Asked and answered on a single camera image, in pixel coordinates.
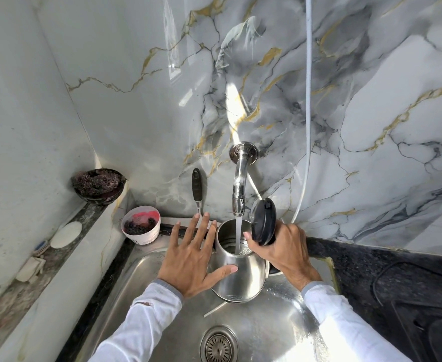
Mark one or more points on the white round soap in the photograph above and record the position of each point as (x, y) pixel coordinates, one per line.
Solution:
(66, 235)

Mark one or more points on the person's left hand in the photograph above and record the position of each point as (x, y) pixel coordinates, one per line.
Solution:
(185, 263)

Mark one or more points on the person's right forearm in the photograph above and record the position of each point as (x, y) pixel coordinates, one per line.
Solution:
(341, 324)

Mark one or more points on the person's left forearm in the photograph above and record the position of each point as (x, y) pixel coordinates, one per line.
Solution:
(145, 327)

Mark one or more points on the stainless steel sink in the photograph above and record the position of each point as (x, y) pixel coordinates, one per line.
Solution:
(266, 327)

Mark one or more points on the person's right thumb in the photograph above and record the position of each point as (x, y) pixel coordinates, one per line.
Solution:
(253, 242)

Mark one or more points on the steel wool scrubber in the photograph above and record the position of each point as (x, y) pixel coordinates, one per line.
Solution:
(96, 182)

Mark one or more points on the dark scrubber in cup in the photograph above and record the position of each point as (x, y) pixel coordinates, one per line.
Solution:
(138, 226)

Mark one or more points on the person's left little finger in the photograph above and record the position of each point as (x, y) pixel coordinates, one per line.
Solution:
(175, 237)

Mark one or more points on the person's right hand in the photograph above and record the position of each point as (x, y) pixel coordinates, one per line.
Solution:
(290, 254)

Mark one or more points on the thin white stick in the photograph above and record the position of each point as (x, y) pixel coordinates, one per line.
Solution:
(215, 309)

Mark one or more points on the chrome wall faucet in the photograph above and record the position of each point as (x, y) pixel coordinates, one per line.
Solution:
(239, 177)

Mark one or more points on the black gas stove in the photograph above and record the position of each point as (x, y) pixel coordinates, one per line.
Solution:
(424, 316)

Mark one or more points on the white plastic cup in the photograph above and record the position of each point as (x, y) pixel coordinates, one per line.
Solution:
(142, 237)

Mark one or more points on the blue bristle brush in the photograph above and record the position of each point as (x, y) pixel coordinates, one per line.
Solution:
(41, 248)

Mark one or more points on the dark round bowl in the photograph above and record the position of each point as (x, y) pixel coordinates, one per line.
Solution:
(100, 196)

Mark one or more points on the person's left middle finger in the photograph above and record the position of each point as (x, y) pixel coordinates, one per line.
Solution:
(202, 228)

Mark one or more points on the round sink drain strainer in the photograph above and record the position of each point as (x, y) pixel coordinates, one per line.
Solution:
(219, 346)

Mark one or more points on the white plastic holder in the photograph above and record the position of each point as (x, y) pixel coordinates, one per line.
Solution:
(30, 269)

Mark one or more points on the person's left thumb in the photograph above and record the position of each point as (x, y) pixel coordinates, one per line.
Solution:
(224, 273)

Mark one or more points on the steel electric kettle black lid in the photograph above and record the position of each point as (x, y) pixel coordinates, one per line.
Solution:
(243, 278)

